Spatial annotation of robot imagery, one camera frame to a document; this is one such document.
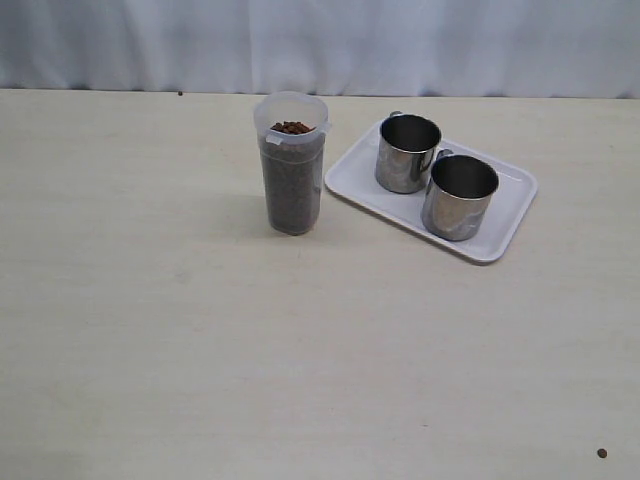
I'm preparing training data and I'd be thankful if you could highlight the steel mug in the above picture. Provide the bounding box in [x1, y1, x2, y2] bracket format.
[421, 149, 499, 242]
[375, 111, 442, 194]

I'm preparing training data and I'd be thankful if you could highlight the white plastic tray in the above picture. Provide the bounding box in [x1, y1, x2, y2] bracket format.
[324, 121, 538, 264]

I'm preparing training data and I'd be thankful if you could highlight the clear plastic tall container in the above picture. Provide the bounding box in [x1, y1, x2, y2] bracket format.
[253, 91, 330, 235]

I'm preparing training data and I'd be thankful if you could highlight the white curtain backdrop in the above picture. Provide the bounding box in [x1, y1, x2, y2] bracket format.
[1, 1, 639, 98]

